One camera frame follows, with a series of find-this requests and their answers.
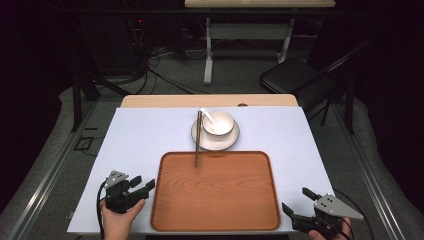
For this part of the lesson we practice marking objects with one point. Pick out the black metal stand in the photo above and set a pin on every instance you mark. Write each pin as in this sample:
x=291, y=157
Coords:
x=81, y=90

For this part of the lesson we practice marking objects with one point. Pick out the black folding chair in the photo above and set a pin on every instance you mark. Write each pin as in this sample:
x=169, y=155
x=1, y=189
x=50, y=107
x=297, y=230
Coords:
x=290, y=78

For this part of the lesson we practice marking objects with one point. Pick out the white round plate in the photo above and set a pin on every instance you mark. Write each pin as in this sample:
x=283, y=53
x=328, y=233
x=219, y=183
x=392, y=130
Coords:
x=216, y=142

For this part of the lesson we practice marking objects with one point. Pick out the black floor outlet frame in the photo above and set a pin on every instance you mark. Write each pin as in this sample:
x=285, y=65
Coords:
x=83, y=143

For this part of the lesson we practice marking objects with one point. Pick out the person's right hand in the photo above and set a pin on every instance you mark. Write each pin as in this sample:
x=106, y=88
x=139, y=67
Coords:
x=333, y=235

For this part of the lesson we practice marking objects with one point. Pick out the dark brown chopstick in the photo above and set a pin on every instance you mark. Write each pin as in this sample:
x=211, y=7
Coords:
x=197, y=140
x=199, y=130

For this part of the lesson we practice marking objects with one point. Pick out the person's left hand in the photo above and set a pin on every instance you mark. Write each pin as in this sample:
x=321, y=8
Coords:
x=117, y=222

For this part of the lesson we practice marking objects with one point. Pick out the brown wooden tray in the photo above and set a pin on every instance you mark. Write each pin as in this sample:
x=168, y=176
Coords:
x=216, y=193

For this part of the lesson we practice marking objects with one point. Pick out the metal floor rail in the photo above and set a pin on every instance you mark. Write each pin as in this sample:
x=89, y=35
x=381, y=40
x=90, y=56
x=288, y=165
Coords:
x=370, y=176
x=50, y=176

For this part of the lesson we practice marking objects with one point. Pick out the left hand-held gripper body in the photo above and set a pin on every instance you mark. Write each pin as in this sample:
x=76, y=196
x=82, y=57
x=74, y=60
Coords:
x=121, y=198

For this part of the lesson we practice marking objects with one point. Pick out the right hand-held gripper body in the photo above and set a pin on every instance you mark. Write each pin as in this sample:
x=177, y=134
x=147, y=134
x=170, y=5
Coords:
x=325, y=213

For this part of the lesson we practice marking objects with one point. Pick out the white-framed desk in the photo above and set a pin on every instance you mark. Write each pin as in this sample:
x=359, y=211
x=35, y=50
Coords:
x=248, y=30

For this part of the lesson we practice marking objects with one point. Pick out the white bowl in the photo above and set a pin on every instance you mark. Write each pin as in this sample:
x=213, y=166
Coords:
x=223, y=124

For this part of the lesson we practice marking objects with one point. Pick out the white ceramic spoon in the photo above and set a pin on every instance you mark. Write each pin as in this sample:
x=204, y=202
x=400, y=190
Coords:
x=208, y=115

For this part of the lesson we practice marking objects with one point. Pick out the white table mat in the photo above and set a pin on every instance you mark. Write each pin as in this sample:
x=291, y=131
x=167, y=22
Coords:
x=140, y=140

